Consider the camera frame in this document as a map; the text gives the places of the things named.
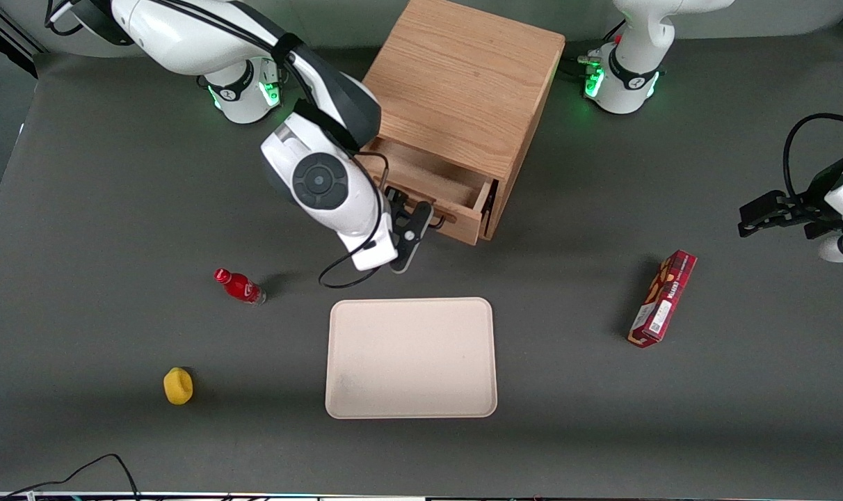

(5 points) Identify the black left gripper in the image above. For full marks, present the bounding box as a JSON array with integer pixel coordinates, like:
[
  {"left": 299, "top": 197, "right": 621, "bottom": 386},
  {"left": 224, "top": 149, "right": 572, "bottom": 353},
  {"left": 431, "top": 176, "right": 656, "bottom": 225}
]
[{"left": 738, "top": 190, "right": 843, "bottom": 239}]

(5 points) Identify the black metal drawer handle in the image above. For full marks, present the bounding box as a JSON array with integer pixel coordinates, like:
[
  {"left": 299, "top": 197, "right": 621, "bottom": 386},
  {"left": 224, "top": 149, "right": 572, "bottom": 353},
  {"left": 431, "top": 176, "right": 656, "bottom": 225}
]
[{"left": 383, "top": 184, "right": 458, "bottom": 229}]

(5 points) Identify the wooden drawer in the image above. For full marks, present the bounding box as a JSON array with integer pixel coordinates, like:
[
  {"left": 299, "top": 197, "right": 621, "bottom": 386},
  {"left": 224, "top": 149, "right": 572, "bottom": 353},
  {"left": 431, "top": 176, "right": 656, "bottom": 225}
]
[{"left": 358, "top": 137, "right": 499, "bottom": 246}]

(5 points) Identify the wooden drawer cabinet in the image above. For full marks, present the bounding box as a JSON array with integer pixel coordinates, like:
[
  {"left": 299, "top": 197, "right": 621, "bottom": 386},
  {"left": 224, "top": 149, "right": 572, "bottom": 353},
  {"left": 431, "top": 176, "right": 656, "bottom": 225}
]
[{"left": 361, "top": 0, "right": 567, "bottom": 241}]

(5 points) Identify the red cookie box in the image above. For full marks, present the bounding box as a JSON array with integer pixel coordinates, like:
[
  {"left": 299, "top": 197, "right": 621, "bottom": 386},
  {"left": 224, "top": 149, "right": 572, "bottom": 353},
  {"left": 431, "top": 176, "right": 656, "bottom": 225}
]
[{"left": 627, "top": 250, "right": 698, "bottom": 349}]

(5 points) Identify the beige rectangular plastic tray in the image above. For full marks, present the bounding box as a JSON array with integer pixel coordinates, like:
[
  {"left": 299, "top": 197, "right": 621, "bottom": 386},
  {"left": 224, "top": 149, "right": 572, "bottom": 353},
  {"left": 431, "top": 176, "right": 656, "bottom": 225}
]
[{"left": 325, "top": 297, "right": 498, "bottom": 420}]

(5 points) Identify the small red cola bottle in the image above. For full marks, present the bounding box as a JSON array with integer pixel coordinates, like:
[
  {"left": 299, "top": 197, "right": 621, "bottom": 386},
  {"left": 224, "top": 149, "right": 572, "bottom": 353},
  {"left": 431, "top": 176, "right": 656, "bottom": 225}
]
[{"left": 214, "top": 268, "right": 266, "bottom": 305}]

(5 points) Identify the yellow sponge toy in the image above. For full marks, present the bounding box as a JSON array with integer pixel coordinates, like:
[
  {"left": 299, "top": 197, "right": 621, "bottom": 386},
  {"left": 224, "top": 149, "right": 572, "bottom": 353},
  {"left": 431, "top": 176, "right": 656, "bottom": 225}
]
[{"left": 163, "top": 367, "right": 194, "bottom": 406}]

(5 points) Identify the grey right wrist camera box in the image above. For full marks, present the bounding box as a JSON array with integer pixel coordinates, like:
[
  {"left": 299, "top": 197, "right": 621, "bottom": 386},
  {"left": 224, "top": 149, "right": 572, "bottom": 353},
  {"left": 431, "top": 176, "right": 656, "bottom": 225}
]
[{"left": 337, "top": 211, "right": 399, "bottom": 272}]

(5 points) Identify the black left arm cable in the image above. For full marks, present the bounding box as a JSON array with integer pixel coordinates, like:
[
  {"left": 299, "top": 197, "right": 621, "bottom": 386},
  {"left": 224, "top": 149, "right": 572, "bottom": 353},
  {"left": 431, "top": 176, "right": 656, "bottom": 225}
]
[{"left": 782, "top": 113, "right": 843, "bottom": 202}]

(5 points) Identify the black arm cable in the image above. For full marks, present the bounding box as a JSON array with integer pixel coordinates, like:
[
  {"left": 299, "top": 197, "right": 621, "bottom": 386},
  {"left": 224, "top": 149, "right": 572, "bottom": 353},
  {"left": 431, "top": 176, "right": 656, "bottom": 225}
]
[
  {"left": 782, "top": 113, "right": 843, "bottom": 202},
  {"left": 143, "top": 0, "right": 392, "bottom": 290}
]

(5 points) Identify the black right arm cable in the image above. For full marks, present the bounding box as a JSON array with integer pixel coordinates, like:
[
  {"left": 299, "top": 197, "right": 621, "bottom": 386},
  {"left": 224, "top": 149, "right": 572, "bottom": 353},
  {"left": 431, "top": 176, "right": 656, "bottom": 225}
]
[{"left": 143, "top": 0, "right": 392, "bottom": 290}]

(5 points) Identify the black base cable with plugs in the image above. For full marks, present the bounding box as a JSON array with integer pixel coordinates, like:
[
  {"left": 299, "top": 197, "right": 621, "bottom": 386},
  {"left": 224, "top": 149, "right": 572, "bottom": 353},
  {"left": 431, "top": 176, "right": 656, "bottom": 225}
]
[{"left": 568, "top": 19, "right": 627, "bottom": 72}]

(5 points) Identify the black cable on table edge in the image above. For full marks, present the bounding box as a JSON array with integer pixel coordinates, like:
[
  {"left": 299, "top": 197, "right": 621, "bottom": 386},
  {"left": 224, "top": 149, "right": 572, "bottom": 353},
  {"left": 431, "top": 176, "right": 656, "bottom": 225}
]
[{"left": 0, "top": 454, "right": 141, "bottom": 501}]

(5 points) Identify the black aluminium frame profile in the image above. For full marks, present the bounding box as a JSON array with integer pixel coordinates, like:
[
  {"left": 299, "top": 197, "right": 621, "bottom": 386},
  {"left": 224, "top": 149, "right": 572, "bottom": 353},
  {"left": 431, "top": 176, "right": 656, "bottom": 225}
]
[{"left": 0, "top": 7, "right": 47, "bottom": 79}]

